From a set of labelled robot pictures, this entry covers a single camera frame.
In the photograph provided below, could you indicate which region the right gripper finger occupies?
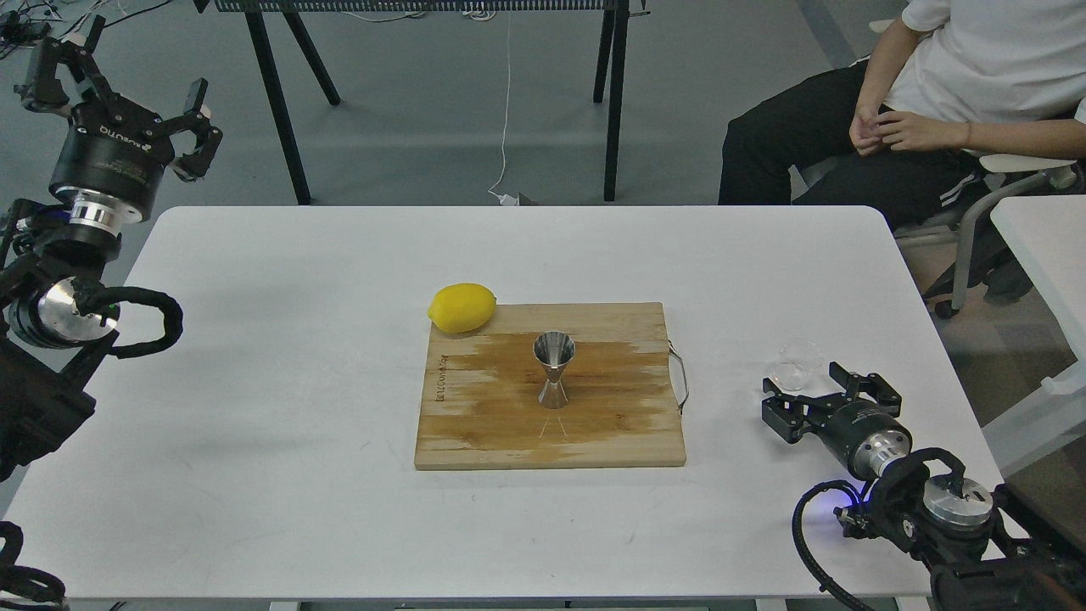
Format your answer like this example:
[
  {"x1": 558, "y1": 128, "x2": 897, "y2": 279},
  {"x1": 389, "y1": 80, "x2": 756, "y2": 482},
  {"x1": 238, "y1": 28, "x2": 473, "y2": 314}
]
[
  {"x1": 828, "y1": 362, "x2": 901, "y2": 418},
  {"x1": 761, "y1": 378, "x2": 837, "y2": 444}
]

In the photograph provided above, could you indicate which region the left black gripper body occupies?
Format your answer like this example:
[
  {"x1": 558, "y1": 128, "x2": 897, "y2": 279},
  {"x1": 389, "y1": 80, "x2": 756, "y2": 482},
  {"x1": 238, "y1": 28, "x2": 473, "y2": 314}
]
[{"x1": 49, "y1": 100, "x2": 174, "y2": 222}]

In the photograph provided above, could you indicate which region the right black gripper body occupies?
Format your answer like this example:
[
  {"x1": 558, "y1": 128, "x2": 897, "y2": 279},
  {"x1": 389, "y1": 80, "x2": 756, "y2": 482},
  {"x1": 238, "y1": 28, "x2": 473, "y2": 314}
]
[{"x1": 817, "y1": 399, "x2": 912, "y2": 482}]

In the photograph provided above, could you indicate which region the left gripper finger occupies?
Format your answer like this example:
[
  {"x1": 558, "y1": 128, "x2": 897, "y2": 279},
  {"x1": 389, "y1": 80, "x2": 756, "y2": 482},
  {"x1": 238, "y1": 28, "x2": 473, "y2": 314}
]
[
  {"x1": 14, "y1": 15, "x2": 128, "y2": 120},
  {"x1": 153, "y1": 78, "x2": 222, "y2": 182}
]

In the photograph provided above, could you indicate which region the steel double jigger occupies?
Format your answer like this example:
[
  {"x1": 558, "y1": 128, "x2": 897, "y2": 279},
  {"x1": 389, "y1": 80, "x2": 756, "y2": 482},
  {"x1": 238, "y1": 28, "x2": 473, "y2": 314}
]
[{"x1": 533, "y1": 330, "x2": 574, "y2": 409}]

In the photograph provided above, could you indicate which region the clear glass measuring cup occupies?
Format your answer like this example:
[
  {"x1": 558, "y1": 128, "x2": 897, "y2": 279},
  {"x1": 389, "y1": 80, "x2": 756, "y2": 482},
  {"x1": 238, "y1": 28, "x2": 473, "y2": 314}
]
[{"x1": 768, "y1": 338, "x2": 825, "y2": 391}]

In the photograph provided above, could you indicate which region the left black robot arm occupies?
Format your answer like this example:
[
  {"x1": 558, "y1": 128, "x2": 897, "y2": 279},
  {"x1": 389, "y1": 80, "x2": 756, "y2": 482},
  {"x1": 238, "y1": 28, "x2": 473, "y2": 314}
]
[{"x1": 1, "y1": 16, "x2": 222, "y2": 479}]

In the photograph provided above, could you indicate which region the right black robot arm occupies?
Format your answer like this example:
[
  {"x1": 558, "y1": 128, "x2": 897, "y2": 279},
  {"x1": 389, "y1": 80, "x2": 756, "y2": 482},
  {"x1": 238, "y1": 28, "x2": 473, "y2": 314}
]
[{"x1": 761, "y1": 362, "x2": 1083, "y2": 610}]

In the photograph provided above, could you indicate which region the yellow lemon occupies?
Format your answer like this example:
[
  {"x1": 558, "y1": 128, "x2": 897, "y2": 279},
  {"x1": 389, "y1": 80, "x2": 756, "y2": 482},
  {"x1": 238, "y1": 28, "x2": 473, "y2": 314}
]
[{"x1": 428, "y1": 283, "x2": 497, "y2": 335}]

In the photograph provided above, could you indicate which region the wooden cutting board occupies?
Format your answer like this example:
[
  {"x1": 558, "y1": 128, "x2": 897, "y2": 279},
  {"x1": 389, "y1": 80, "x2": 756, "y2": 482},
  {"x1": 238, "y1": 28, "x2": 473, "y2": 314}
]
[{"x1": 414, "y1": 302, "x2": 686, "y2": 469}]

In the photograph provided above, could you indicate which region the seated person white shirt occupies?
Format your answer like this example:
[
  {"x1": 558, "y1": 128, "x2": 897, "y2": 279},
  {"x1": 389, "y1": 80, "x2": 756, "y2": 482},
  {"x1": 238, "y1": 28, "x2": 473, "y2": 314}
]
[{"x1": 718, "y1": 1, "x2": 1085, "y2": 228}]

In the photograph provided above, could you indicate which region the white power cable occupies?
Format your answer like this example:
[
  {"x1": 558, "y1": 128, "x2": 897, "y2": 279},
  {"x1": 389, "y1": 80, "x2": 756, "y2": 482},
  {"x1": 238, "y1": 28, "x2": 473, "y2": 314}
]
[{"x1": 487, "y1": 12, "x2": 522, "y2": 206}]

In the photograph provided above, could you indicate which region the black metal frame table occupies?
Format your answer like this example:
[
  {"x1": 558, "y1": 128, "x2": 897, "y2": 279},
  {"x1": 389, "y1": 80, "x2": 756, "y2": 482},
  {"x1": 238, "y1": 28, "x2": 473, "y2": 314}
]
[{"x1": 193, "y1": 0, "x2": 652, "y2": 205}]

